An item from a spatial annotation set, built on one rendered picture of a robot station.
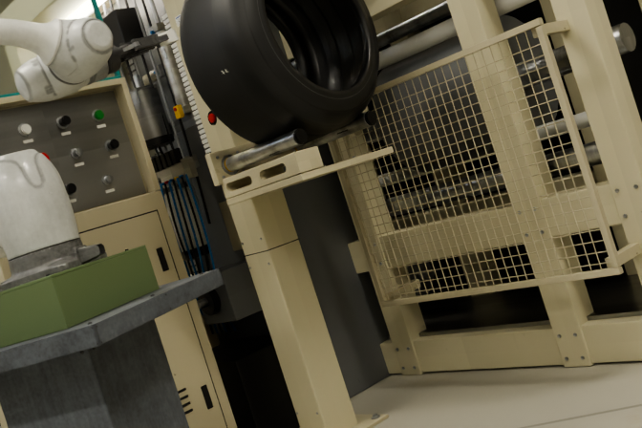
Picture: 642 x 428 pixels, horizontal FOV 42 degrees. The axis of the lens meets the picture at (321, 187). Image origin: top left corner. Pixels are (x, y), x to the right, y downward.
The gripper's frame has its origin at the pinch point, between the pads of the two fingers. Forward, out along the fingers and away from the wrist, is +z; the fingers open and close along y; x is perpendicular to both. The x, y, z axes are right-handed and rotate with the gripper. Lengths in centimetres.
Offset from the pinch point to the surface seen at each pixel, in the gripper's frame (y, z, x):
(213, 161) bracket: 25.1, 15.2, 34.3
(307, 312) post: 28, 25, 89
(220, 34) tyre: -6.7, 11.5, 4.6
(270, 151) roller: 2.5, 18.0, 37.9
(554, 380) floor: -24, 57, 134
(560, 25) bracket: -58, 78, 39
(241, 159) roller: 16.1, 18.0, 36.7
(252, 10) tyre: -14.5, 18.2, 2.7
